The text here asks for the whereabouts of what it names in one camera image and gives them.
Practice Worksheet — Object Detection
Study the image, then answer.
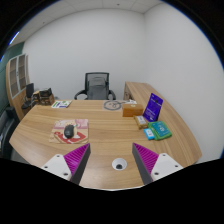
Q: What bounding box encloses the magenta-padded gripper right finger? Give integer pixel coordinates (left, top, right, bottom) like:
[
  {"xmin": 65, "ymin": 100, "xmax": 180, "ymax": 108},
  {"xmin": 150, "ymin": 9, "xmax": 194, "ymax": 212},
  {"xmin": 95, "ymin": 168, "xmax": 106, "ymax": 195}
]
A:
[{"xmin": 131, "ymin": 142, "xmax": 184, "ymax": 185}]

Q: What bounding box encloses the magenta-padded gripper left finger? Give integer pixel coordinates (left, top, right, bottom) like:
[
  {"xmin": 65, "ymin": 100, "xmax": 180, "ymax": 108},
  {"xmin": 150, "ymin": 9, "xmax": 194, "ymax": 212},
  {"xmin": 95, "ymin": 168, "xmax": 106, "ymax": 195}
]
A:
[{"xmin": 40, "ymin": 142, "xmax": 92, "ymax": 185}]

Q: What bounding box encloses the black computer mouse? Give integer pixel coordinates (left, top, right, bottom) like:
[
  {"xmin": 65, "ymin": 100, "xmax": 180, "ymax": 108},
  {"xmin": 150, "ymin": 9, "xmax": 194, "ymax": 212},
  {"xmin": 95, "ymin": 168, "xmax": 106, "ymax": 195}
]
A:
[{"xmin": 63, "ymin": 124, "xmax": 77, "ymax": 139}]

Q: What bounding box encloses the pink cartoon print mouse pad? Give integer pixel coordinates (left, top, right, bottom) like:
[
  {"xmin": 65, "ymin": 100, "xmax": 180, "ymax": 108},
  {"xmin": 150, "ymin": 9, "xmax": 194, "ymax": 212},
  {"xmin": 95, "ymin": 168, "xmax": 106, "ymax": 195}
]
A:
[{"xmin": 48, "ymin": 118, "xmax": 90, "ymax": 145}]

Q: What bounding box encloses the small blue packet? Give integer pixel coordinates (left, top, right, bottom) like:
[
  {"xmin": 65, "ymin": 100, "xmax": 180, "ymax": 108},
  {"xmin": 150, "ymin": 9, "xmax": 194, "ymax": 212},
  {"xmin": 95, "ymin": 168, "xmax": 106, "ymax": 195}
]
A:
[{"xmin": 143, "ymin": 127, "xmax": 156, "ymax": 141}]

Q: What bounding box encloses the green packet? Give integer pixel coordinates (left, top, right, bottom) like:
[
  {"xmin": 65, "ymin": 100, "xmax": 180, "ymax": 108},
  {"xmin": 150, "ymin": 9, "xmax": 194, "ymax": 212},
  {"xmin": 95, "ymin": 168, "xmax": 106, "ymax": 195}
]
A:
[{"xmin": 147, "ymin": 120, "xmax": 173, "ymax": 141}]

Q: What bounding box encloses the tan snack packet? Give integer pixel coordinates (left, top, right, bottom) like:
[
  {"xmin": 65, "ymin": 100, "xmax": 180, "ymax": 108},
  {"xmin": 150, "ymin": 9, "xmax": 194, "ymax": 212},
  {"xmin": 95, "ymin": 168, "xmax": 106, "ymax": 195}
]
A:
[{"xmin": 133, "ymin": 114, "xmax": 149, "ymax": 130}]

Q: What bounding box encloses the orange-brown cardboard box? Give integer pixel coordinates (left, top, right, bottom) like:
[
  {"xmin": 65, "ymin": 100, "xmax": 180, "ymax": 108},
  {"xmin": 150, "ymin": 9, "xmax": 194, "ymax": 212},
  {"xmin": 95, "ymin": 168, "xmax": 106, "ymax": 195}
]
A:
[{"xmin": 121, "ymin": 103, "xmax": 144, "ymax": 118}]

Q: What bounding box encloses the purple pouch package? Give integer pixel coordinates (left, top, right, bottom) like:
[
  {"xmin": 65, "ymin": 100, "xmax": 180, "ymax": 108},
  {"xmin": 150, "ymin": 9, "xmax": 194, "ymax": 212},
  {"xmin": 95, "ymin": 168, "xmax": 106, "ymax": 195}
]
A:
[{"xmin": 142, "ymin": 92, "xmax": 164, "ymax": 123}]

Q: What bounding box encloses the white and green leaflet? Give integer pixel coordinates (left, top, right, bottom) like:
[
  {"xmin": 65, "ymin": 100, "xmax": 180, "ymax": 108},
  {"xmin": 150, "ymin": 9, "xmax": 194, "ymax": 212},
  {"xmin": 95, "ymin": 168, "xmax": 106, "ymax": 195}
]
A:
[{"xmin": 50, "ymin": 99, "xmax": 73, "ymax": 110}]

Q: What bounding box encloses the dark brown printed carton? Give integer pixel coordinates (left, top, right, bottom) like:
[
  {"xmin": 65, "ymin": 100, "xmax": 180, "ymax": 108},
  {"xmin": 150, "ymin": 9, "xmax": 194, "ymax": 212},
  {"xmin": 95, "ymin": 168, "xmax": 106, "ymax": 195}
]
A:
[{"xmin": 39, "ymin": 94, "xmax": 56, "ymax": 106}]

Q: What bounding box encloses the wooden side desk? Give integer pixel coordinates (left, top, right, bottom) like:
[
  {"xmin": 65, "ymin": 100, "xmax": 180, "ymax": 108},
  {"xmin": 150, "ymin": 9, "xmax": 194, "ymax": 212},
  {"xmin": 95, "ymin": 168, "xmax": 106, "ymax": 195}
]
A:
[{"xmin": 123, "ymin": 81, "xmax": 203, "ymax": 168}]

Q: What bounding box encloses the black box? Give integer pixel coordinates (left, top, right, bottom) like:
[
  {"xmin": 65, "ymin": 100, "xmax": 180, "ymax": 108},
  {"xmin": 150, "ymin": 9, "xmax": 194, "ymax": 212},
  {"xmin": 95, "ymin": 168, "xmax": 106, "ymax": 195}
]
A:
[{"xmin": 39, "ymin": 87, "xmax": 53, "ymax": 97}]

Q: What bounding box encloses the small dark brown carton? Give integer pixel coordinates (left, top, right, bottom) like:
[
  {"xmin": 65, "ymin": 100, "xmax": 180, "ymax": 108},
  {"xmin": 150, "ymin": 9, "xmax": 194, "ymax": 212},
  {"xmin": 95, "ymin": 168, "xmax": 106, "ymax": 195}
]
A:
[{"xmin": 32, "ymin": 90, "xmax": 42, "ymax": 101}]

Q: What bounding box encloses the black leather armchair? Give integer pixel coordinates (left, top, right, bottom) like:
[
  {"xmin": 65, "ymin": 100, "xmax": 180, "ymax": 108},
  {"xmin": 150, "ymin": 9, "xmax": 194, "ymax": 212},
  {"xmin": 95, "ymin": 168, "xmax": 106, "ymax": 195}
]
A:
[{"xmin": 0, "ymin": 106, "xmax": 20, "ymax": 159}]

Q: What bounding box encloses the small black chair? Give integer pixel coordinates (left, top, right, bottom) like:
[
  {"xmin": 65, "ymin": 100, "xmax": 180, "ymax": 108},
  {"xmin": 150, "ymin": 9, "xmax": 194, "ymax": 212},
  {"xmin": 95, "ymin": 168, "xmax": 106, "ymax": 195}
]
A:
[{"xmin": 21, "ymin": 82, "xmax": 36, "ymax": 110}]

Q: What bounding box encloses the black mesh office chair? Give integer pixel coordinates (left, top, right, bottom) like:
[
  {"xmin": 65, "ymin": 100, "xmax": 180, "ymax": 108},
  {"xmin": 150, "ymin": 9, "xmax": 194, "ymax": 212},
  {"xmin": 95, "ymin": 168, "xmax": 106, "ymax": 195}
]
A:
[{"xmin": 73, "ymin": 71, "xmax": 117, "ymax": 101}]

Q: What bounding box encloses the wooden shelf unit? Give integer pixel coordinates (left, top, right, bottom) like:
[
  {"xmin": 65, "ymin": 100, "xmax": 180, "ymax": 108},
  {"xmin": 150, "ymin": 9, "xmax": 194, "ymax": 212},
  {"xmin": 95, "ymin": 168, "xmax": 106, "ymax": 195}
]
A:
[{"xmin": 5, "ymin": 53, "xmax": 31, "ymax": 121}]

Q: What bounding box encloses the ceiling light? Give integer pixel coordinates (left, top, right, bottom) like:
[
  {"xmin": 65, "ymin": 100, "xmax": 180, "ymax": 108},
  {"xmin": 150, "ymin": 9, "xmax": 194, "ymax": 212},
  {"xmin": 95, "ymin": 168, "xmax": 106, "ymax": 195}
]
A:
[{"xmin": 8, "ymin": 31, "xmax": 20, "ymax": 46}]

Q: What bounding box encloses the white round cable grommet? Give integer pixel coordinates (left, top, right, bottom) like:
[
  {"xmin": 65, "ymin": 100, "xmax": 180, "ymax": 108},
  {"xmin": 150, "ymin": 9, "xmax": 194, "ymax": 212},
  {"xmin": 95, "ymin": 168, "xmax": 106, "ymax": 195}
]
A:
[{"xmin": 111, "ymin": 157, "xmax": 128, "ymax": 172}]

